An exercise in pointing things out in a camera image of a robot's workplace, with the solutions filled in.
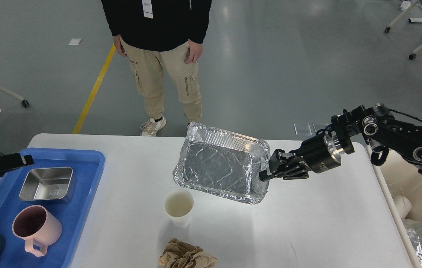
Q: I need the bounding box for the brown paper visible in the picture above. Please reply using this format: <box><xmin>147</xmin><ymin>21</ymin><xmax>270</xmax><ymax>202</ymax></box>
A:
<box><xmin>158</xmin><ymin>238</ymin><xmax>218</xmax><ymax>268</ymax></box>

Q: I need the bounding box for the white cup in bin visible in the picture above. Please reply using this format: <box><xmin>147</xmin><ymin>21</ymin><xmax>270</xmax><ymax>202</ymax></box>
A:
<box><xmin>393</xmin><ymin>196</ymin><xmax>413</xmax><ymax>219</ymax></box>

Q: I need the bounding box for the pink ribbed mug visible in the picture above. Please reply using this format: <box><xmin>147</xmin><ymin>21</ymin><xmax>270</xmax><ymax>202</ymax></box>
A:
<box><xmin>12</xmin><ymin>205</ymin><xmax>63</xmax><ymax>257</ymax></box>

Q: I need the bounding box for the white floor label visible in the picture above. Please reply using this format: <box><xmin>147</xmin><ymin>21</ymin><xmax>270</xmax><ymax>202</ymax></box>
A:
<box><xmin>68</xmin><ymin>38</ymin><xmax>82</xmax><ymax>46</ymax></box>

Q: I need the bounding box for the floor socket plate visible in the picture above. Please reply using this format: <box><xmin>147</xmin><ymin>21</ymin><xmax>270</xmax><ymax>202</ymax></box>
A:
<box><xmin>294</xmin><ymin>123</ymin><xmax>312</xmax><ymax>136</ymax></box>
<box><xmin>313</xmin><ymin>123</ymin><xmax>328</xmax><ymax>135</ymax></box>

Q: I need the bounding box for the blue plastic tray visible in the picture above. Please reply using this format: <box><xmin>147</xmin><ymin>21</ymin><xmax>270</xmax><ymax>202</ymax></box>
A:
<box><xmin>0</xmin><ymin>148</ymin><xmax>105</xmax><ymax>268</ymax></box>

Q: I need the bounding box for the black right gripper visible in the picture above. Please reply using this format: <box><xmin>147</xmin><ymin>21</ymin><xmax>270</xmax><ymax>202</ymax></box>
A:
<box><xmin>259</xmin><ymin>133</ymin><xmax>341</xmax><ymax>182</ymax></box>

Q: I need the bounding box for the white paper cup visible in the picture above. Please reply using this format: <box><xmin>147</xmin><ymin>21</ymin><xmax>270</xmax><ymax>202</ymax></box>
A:
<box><xmin>164</xmin><ymin>189</ymin><xmax>194</xmax><ymax>227</ymax></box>

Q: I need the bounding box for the person in black sweater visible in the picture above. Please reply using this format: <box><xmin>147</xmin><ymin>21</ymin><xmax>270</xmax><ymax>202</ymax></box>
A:
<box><xmin>102</xmin><ymin>0</ymin><xmax>212</xmax><ymax>136</ymax></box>

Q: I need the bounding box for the beige plastic bin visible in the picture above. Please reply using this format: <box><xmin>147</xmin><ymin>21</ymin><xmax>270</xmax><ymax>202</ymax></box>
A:
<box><xmin>373</xmin><ymin>151</ymin><xmax>422</xmax><ymax>268</ymax></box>

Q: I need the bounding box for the square stainless steel tray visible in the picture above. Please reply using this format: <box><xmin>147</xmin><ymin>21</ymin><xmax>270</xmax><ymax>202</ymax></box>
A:
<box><xmin>19</xmin><ymin>167</ymin><xmax>75</xmax><ymax>205</ymax></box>

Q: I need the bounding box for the floor socket plate right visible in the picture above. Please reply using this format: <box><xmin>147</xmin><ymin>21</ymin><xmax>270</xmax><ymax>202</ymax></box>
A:
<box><xmin>313</xmin><ymin>123</ymin><xmax>328</xmax><ymax>135</ymax></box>

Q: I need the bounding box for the aluminium foil tray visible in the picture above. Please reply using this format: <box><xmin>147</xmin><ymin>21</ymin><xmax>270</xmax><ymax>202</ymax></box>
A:
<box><xmin>173</xmin><ymin>122</ymin><xmax>271</xmax><ymax>205</ymax></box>

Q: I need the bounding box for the floor socket plate left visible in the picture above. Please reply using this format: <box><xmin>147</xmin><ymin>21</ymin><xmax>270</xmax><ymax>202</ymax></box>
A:
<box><xmin>294</xmin><ymin>123</ymin><xmax>312</xmax><ymax>136</ymax></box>

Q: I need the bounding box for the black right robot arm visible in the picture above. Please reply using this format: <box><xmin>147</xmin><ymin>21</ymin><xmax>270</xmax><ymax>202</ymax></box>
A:
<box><xmin>260</xmin><ymin>104</ymin><xmax>422</xmax><ymax>181</ymax></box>

